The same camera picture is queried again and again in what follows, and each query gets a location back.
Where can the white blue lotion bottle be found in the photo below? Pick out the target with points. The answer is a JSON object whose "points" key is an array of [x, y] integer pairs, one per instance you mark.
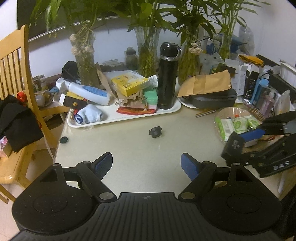
{"points": [[92, 94]]}

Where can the small black button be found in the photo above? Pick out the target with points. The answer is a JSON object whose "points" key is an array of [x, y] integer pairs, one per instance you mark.
{"points": [[63, 140]]}

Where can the green wet wipes pack middle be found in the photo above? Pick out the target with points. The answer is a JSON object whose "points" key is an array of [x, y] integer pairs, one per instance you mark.
{"points": [[240, 124]]}

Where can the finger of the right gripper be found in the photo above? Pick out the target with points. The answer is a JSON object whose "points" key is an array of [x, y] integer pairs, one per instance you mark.
{"points": [[252, 134], [233, 157]]}

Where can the green wet wipes pack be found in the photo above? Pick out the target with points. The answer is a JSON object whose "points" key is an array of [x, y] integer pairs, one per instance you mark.
{"points": [[225, 127], [252, 122], [240, 124]]}

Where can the brown paper envelope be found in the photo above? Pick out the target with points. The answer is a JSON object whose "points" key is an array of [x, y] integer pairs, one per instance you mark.
{"points": [[204, 84]]}

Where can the glass vase bamboo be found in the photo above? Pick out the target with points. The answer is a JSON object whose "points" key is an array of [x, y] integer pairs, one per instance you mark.
{"points": [[147, 20], [192, 24]]}

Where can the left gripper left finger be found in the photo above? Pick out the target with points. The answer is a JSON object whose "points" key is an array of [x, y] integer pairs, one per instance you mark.
{"points": [[102, 165]]}

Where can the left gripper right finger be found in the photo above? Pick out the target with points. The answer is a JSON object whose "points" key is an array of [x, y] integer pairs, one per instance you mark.
{"points": [[191, 166]]}

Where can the black rectangular box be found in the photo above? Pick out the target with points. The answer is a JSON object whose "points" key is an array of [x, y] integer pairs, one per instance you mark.
{"points": [[234, 144]]}

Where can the green white tissue pack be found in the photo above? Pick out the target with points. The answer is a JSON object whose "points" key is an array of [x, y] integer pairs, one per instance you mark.
{"points": [[151, 98]]}

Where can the white left serving tray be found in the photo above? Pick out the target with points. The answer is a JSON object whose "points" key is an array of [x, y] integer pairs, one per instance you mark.
{"points": [[111, 115]]}

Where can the red packet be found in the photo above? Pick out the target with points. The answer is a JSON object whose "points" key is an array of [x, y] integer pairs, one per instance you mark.
{"points": [[135, 111]]}

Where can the black cloth on chair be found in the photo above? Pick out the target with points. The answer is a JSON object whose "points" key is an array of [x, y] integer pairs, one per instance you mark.
{"points": [[18, 124]]}

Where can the green wet wipes pack right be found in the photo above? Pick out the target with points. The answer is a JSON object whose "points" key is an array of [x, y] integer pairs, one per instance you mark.
{"points": [[252, 122]]}

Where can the woven paper plate basket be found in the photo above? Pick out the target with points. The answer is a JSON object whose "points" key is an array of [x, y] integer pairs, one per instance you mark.
{"points": [[231, 113]]}

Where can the black round lens cap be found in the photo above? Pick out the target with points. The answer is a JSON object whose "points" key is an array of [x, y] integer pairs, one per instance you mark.
{"points": [[155, 132]]}

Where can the white rolled sock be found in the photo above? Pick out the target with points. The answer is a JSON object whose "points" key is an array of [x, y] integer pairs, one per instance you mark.
{"points": [[88, 114]]}

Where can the yellow cardboard box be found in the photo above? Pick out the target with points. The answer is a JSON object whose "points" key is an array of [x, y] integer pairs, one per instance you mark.
{"points": [[130, 83]]}

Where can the dark grey zip case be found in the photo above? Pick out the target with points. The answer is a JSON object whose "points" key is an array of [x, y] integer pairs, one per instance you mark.
{"points": [[226, 94]]}

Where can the black thermos bottle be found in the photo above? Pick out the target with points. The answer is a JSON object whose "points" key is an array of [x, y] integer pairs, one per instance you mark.
{"points": [[168, 65]]}

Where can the green wet wipes pack left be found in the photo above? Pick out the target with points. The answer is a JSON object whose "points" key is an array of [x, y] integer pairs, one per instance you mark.
{"points": [[225, 127]]}

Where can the wooden chair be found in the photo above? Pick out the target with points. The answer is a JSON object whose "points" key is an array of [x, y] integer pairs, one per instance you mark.
{"points": [[16, 77]]}

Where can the glass vase with bamboo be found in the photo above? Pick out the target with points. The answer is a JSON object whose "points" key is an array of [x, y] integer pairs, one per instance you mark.
{"points": [[79, 17]]}

